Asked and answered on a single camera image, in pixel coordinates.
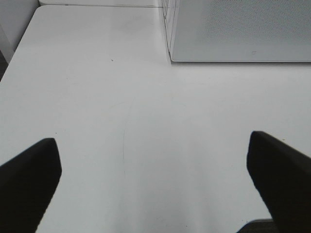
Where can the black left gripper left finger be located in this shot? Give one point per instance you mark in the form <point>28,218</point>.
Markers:
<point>27,184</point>

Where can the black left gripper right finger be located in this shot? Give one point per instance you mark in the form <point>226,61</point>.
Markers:
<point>282,176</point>

